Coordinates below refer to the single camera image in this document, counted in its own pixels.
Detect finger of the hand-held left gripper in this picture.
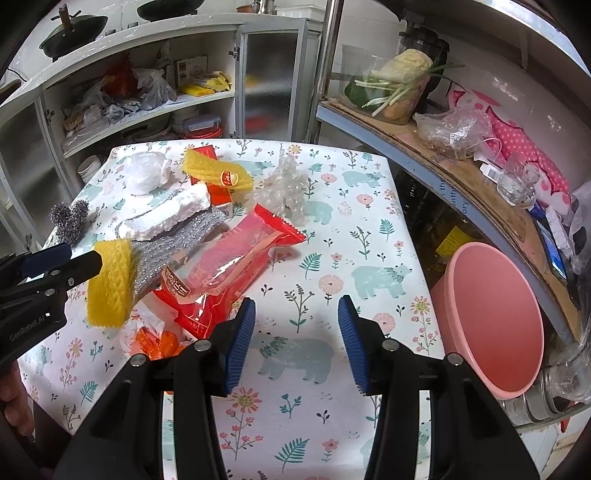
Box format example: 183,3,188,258
0,244,74,282
28,251,103,296

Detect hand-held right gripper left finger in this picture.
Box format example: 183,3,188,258
53,296,257,480

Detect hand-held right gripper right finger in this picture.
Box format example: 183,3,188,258
337,295,541,480

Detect plain yellow foam net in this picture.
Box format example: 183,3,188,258
87,239,137,329

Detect red clear plastic wrapper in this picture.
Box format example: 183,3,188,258
185,204,308,324

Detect pink plastic bucket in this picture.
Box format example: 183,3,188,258
429,242,546,401

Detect person's left hand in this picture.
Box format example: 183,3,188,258
0,362,36,439

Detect steel wool scourer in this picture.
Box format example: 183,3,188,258
50,200,90,241

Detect red printed packet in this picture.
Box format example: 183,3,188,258
154,268,232,344

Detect silver scouring cloth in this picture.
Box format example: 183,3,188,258
131,205,232,296

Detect orange wrapper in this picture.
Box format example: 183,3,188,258
134,325,195,363

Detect frosted glass cabinet door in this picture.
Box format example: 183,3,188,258
238,25,308,139
0,99,63,232

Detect stack of white bowls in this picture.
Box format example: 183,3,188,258
76,154,105,183

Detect bear and flower printed tablecloth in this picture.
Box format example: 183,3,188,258
18,138,444,480

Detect white foam piece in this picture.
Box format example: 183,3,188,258
115,182,211,241

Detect yellow label bottle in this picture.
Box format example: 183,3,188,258
425,203,481,287

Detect red box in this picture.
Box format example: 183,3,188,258
187,145,236,217

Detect dark oil bottle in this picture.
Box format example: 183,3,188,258
397,166,444,259

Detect crumpled plastic bags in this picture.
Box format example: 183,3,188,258
62,83,139,134

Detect clear bubble wrap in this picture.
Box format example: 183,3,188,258
253,143,309,227

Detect clear container blue lid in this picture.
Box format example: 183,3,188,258
181,113,225,139

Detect red plastic bag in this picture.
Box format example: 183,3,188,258
104,55,139,97

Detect cardboard sheet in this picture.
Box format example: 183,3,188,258
321,99,583,342

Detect grey plastic bag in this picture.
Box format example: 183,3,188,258
134,67,178,109

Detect metal shelf rack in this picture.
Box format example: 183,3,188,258
316,0,591,435

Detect black wok with lid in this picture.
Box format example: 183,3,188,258
39,4,109,63

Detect glass mug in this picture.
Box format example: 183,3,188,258
496,152,541,208

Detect yellow packets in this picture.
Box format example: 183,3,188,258
180,71,234,97

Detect clear crumpled plastic bag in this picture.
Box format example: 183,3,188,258
412,104,497,160

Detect white printed carton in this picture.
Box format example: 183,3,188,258
174,55,209,86

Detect clear plastic vegetable container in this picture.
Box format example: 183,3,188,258
342,46,432,125

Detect white kitchen cabinet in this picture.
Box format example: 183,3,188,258
0,18,324,259

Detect green onions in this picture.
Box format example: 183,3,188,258
355,62,465,116

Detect green leafy vegetable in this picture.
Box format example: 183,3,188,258
345,78,389,109

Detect large white plastic bag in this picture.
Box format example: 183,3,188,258
566,182,591,278

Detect pink polka dot cloth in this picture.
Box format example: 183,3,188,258
445,83,573,208

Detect metal pole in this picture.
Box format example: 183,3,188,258
305,0,345,144

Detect napa cabbage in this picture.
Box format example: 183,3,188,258
372,48,435,81

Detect black blender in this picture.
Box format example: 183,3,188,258
399,21,451,114

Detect white cable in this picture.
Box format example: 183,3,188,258
471,136,504,167

